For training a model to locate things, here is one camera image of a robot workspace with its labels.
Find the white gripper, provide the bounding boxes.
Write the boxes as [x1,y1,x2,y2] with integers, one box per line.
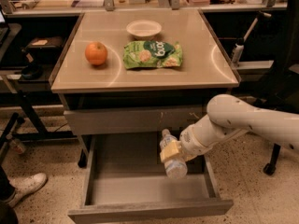
[160,122,215,163]

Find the clear plastic water bottle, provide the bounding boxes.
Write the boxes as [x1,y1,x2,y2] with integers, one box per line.
[160,129,188,179]

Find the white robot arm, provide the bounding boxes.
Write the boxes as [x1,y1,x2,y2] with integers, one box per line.
[160,94,299,163]

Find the open middle drawer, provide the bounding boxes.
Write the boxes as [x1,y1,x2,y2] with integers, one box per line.
[68,133,233,224]

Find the closed top drawer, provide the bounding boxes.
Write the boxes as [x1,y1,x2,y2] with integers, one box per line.
[64,105,206,135]

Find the grey drawer cabinet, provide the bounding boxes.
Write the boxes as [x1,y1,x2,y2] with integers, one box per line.
[49,8,242,168]

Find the green snack bag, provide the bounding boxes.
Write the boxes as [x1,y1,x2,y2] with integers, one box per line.
[123,40,183,70]

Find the orange apple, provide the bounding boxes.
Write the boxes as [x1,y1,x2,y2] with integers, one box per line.
[85,42,107,65]

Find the white bowl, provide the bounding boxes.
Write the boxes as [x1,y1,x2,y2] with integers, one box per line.
[126,20,162,40]

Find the black office chair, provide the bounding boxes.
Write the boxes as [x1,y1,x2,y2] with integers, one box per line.
[253,0,299,175]

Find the black desk stand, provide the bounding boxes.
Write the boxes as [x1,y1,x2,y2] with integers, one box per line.
[0,63,78,156]

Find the white sneaker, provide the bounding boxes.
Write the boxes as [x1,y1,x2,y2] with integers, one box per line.
[6,173,48,207]

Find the black box with label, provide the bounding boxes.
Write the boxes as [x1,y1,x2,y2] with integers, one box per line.
[25,36,64,60]

